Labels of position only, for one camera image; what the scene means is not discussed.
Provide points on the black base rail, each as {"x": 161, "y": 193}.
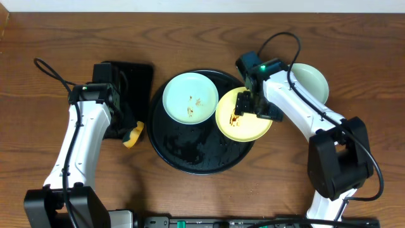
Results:
{"x": 221, "y": 222}

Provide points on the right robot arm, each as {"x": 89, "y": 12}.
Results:
{"x": 339, "y": 158}

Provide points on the yellow plate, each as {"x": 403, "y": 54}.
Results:
{"x": 245, "y": 128}

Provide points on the green and yellow sponge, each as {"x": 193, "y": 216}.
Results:
{"x": 132, "y": 136}

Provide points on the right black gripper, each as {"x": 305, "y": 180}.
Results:
{"x": 244, "y": 105}

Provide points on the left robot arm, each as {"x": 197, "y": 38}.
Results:
{"x": 68, "y": 197}

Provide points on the black rectangular tray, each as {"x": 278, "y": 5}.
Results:
{"x": 132, "y": 81}

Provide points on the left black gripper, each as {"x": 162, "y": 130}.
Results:
{"x": 119, "y": 118}

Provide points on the light blue plate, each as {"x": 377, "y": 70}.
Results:
{"x": 190, "y": 98}
{"x": 312, "y": 80}

